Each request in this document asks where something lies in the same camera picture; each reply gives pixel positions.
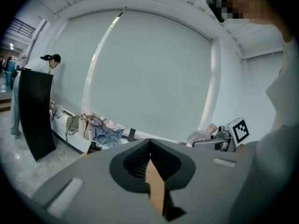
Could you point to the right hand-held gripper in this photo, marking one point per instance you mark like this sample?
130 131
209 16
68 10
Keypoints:
239 130

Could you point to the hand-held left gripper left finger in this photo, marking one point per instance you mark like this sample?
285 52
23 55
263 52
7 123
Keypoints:
93 183

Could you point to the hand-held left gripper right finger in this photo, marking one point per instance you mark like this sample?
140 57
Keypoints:
210 183

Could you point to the person's right forearm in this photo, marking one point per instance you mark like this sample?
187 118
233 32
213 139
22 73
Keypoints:
240 149

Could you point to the wooden coffee table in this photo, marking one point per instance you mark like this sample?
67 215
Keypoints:
155 185

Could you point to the dark brown box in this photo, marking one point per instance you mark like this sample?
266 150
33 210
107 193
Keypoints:
93 149

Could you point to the blue denim clothes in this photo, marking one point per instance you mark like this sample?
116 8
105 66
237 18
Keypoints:
112 137

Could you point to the checked cloth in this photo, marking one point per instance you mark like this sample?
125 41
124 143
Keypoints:
100 128

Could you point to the cream tote bag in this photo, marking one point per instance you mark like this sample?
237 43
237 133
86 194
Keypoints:
84 127

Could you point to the small black stand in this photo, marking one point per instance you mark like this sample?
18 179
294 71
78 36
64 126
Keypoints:
131 134

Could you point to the beige bag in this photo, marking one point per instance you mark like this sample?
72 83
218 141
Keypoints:
72 125

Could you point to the person's white shirt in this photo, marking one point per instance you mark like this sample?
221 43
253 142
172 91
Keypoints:
275 148

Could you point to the white handbag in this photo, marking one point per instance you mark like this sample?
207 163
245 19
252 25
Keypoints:
58 112

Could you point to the black standing panel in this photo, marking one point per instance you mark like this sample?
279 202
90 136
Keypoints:
35 115

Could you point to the person's head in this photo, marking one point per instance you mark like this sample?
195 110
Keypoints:
243 1

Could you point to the black head camera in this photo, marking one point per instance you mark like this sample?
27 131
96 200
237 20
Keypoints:
216 9

